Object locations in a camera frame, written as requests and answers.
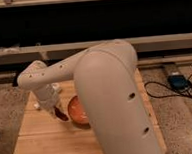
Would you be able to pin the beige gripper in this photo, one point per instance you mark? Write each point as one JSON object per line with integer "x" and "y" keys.
{"x": 48, "y": 97}

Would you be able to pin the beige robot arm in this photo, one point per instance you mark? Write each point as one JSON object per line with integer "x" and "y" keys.
{"x": 104, "y": 79}

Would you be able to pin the orange ceramic bowl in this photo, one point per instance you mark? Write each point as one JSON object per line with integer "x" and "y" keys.
{"x": 76, "y": 111}

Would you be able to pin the black power adapter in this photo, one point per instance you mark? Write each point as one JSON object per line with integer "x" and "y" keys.
{"x": 178, "y": 82}

